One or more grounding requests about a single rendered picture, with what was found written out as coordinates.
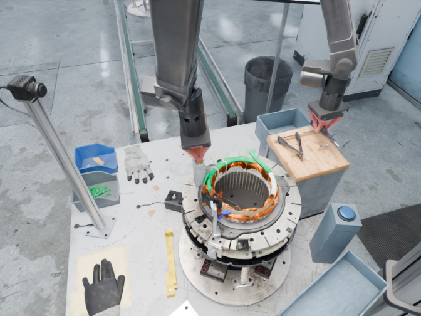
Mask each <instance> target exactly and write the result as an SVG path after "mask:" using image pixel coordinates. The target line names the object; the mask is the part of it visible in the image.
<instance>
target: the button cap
mask: <svg viewBox="0 0 421 316"><path fill-rule="evenodd" d="M339 214H340V216H341V217H342V218H345V219H348V220H351V219H353V218H354V216H355V212H354V210H352V208H350V207H348V206H343V207H341V208H340V210H339Z"/></svg>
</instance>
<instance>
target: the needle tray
mask: <svg viewBox="0 0 421 316"><path fill-rule="evenodd" d="M389 286H390V285H389V284H388V283H387V282H386V281H385V280H384V279H383V278H382V277H381V276H380V275H378V274H377V273H376V272H375V271H374V270H372V269H371V268H370V267H369V266H368V265H367V264H366V263H365V262H364V261H363V260H361V259H360V258H359V257H358V256H357V255H355V254H354V252H352V251H351V250H350V249H348V250H347V251H346V252H344V253H343V254H342V255H341V256H340V257H339V258H338V259H337V260H336V261H335V262H334V263H333V264H332V265H330V266H329V267H328V268H327V269H326V270H325V271H324V272H323V273H322V274H321V275H320V276H319V277H318V278H316V279H315V280H314V281H313V282H312V283H311V284H310V285H308V286H307V287H306V288H305V289H304V290H303V291H302V292H301V293H300V294H299V295H298V296H297V297H296V298H295V299H293V300H292V301H291V302H290V303H289V304H288V305H287V306H285V307H284V308H283V309H282V311H280V312H279V313H278V314H277V316H363V315H364V313H365V312H366V311H367V310H368V309H369V308H370V307H371V306H372V305H373V304H374V303H375V302H376V300H377V299H378V298H379V297H380V296H381V295H382V293H383V292H384V291H385V290H386V289H387V288H388V287H389Z"/></svg>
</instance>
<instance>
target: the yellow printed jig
mask: <svg viewBox="0 0 421 316"><path fill-rule="evenodd" d="M164 233H165V242H166V248H167V259H168V266H169V271H168V272H165V274H166V281H167V286H166V294H167V298H168V297H173V296H175V289H178V287H177V277H176V271H175V261H174V251H173V246H172V237H173V236H174V233H173V229H172V228H169V231H168V229H165V230H164Z"/></svg>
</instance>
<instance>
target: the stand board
mask: <svg viewBox="0 0 421 316"><path fill-rule="evenodd" d="M310 130H314V128H312V126H308V127H303V128H300V129H294V130H289V131H286V132H281V133H278V134H273V135H268V136H267V142H268V144H269V145H270V147H271V148H272V150H273V151H274V153H275V154H276V156H277V157H278V159H279V160H280V162H281V163H282V165H283V166H284V168H285V169H286V171H287V172H288V174H289V175H290V177H292V179H293V180H294V182H295V183H298V182H302V181H306V180H309V179H313V178H316V177H320V176H325V175H327V174H331V173H334V172H338V171H343V170H345V169H348V168H349V166H350V163H349V162H348V161H347V160H346V159H345V158H344V157H343V155H342V154H341V153H340V152H339V151H338V149H337V148H336V147H335V146H334V145H333V144H332V143H331V142H330V141H329V140H328V139H327V138H326V137H325V136H324V135H322V134H321V133H319V132H318V133H315V134H310V135H305V136H302V137H300V138H301V145H302V150H303V153H304V154H305V155H306V156H307V157H308V158H309V160H308V159H307V158H305V156H302V158H303V160H304V161H302V160H301V158H300V156H297V157H293V155H294V153H295V152H294V151H293V150H291V149H290V148H288V147H285V146H284V145H283V144H281V143H280V142H276V143H274V139H277V138H278V136H280V137H286V136H289V135H294V134H295V133H296V132H298V133H303V132H307V131H310ZM286 142H287V143H288V144H289V145H291V146H292V147H294V148H295V149H297V150H299V147H298V146H297V144H298V142H297V140H296V138H294V139H289V140H286ZM326 144H328V146H327V148H326V149H325V150H321V151H318V148H319V146H321V145H326Z"/></svg>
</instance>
